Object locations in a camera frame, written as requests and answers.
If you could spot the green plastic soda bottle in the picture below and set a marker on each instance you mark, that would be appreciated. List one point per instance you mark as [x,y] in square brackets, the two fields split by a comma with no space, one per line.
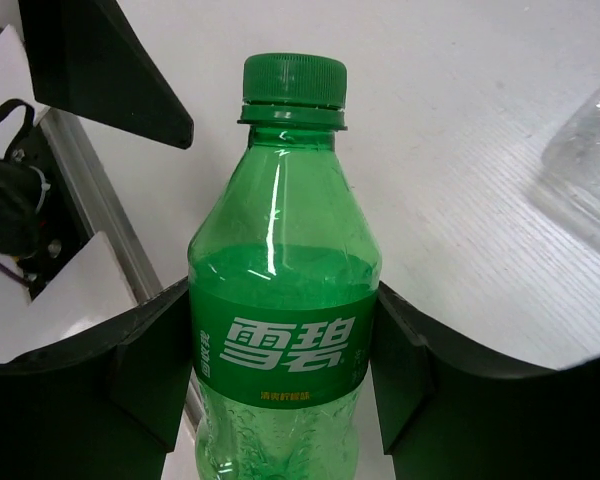
[283,278]

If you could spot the aluminium front table rail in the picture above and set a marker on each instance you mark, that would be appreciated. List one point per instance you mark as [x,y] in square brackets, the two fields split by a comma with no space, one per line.
[96,201]

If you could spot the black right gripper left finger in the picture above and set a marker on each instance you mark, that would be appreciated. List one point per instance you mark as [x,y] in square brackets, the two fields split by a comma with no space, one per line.
[105,403]

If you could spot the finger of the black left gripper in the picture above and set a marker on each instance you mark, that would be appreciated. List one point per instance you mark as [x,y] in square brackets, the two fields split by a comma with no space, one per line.
[85,59]

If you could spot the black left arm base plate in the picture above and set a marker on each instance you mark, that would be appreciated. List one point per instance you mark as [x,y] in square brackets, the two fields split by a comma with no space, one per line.
[40,229]

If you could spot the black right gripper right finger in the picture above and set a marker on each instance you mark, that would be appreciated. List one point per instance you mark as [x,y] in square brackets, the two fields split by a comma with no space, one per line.
[451,408]

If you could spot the clear bottle blue label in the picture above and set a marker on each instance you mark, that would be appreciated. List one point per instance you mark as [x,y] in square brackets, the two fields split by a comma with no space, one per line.
[567,188]

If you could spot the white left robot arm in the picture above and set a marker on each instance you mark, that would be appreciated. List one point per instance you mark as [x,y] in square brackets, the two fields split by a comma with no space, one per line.
[85,59]

